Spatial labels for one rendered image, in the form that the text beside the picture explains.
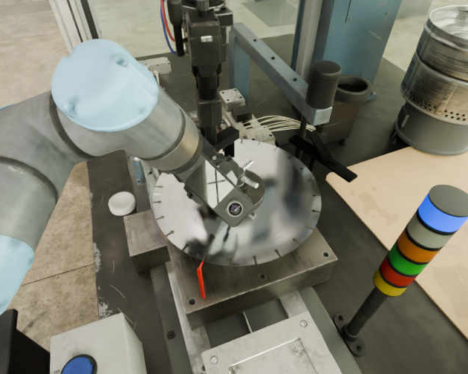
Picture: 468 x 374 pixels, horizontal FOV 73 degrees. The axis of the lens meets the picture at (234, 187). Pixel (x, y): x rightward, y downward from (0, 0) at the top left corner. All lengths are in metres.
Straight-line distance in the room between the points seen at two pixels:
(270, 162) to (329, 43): 0.58
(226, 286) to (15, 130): 0.44
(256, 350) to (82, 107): 0.41
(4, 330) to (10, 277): 0.57
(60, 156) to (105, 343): 0.33
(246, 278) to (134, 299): 0.26
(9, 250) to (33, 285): 1.56
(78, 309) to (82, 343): 1.09
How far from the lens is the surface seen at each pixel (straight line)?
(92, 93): 0.28
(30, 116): 0.35
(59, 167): 0.33
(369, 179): 1.01
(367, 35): 1.25
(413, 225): 0.43
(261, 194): 0.61
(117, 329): 0.57
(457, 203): 0.41
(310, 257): 0.67
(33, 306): 1.78
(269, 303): 0.72
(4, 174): 0.30
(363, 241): 0.86
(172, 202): 0.62
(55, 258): 1.87
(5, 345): 0.83
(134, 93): 0.28
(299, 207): 0.61
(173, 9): 0.49
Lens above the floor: 1.41
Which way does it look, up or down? 47 degrees down
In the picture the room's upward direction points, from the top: straight up
